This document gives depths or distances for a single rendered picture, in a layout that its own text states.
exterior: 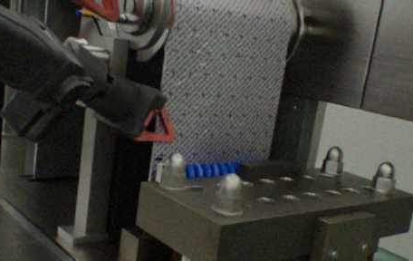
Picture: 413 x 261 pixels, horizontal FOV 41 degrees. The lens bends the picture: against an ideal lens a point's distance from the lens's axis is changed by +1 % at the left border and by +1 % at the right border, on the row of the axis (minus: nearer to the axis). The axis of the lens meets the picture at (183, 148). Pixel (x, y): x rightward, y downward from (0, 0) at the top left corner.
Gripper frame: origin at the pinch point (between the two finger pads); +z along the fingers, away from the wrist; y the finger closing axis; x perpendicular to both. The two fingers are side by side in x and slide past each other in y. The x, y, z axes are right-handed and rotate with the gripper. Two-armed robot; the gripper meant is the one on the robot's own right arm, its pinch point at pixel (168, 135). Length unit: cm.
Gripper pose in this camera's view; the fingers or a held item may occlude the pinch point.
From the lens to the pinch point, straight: 78.2
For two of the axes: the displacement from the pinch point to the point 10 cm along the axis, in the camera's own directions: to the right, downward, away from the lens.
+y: 6.1, 2.6, -7.5
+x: 4.9, -8.6, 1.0
